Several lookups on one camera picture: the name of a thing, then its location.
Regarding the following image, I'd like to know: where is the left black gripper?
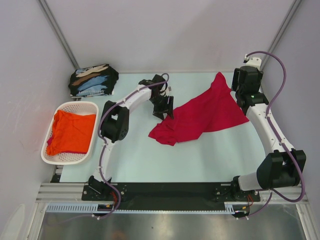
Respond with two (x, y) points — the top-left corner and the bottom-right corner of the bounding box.
(149, 94), (174, 121)

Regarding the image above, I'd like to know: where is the red t shirt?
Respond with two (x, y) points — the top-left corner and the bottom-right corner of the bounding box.
(148, 72), (249, 146)

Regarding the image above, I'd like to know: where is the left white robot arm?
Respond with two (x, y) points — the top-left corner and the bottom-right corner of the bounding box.
(88, 73), (174, 200)

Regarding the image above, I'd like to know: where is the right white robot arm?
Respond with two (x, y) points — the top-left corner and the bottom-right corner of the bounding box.
(230, 66), (307, 201)

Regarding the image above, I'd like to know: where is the folded black printed t shirt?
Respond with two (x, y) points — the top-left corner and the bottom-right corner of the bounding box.
(68, 64), (119, 98)

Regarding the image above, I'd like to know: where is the white plastic basket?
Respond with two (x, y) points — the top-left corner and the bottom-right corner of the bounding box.
(40, 101), (99, 165)

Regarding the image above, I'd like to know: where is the orange t shirt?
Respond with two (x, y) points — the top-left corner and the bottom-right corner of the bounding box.
(46, 110), (96, 156)

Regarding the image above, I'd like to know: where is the pink garment in basket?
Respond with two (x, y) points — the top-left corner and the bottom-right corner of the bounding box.
(46, 136), (53, 147)

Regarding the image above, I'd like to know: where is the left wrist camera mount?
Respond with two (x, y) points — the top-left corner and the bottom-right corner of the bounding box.
(159, 83), (172, 96)

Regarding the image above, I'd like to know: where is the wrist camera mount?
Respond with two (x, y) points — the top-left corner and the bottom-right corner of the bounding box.
(243, 56), (262, 70)
(159, 83), (172, 96)

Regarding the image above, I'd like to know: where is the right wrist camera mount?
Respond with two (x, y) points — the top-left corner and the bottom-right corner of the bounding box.
(243, 56), (262, 70)

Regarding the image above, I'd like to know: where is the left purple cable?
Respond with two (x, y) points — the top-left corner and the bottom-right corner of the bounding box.
(44, 72), (171, 223)

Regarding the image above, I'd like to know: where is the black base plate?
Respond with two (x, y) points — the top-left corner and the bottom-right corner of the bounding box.
(81, 180), (261, 211)

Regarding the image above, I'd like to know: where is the right aluminium corner post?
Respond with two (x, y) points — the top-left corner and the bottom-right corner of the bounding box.
(255, 0), (303, 76)

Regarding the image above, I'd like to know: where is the aluminium corner post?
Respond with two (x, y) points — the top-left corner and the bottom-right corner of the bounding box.
(255, 0), (303, 76)
(37, 0), (79, 69)

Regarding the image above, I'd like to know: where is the left aluminium corner post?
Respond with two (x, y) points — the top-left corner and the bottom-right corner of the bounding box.
(37, 0), (79, 69)

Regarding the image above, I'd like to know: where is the white slotted cable duct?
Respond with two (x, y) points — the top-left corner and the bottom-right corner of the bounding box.
(46, 203), (235, 215)

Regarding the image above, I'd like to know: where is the aluminium frame rail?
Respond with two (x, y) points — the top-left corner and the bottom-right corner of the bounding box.
(36, 183), (309, 204)

